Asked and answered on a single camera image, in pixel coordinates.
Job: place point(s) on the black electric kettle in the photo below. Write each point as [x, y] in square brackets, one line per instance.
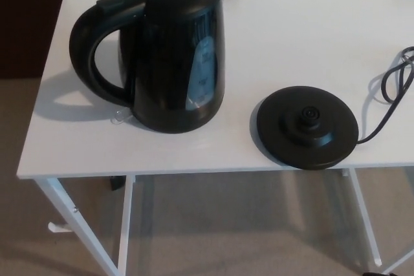
[168, 49]

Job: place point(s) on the black round kettle base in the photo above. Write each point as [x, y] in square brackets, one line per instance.
[307, 127]

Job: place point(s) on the dark wooden cabinet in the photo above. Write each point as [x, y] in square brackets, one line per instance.
[29, 20]

